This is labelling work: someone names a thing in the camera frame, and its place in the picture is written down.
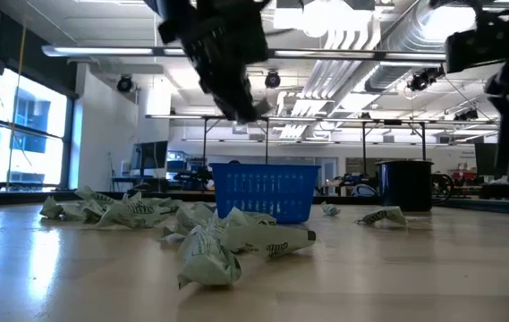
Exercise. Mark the silver ventilation duct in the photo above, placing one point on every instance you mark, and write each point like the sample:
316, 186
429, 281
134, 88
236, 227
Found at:
415, 40

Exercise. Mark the bright ceiling light panel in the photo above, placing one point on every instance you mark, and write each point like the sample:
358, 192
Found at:
325, 18

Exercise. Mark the dark blue enamel mug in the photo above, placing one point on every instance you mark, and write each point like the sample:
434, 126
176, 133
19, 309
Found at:
404, 188

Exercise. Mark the black overhead station frame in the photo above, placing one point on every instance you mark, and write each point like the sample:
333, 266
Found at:
307, 118

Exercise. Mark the black background robot arm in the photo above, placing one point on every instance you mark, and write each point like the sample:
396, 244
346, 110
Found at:
191, 176

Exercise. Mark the black aluminium table frame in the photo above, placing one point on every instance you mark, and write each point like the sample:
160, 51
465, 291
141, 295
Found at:
12, 197

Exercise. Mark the black ceiling camera cluster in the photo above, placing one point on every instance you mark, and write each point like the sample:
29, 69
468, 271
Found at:
424, 79

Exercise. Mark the blue plastic basket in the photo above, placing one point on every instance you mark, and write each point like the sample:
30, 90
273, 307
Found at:
263, 192

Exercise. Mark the long ceiling light bar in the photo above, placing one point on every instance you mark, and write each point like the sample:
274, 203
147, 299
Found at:
102, 51

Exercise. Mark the large glass window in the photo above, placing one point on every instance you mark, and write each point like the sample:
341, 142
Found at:
35, 147

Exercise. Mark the black ceiling spotlight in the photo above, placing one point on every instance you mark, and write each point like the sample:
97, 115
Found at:
125, 84
272, 79

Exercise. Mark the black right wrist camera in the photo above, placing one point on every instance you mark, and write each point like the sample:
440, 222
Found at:
469, 51

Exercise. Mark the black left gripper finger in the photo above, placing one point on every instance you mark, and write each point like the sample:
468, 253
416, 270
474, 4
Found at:
236, 105

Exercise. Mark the black computer monitor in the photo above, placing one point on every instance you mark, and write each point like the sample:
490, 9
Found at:
149, 156
486, 158

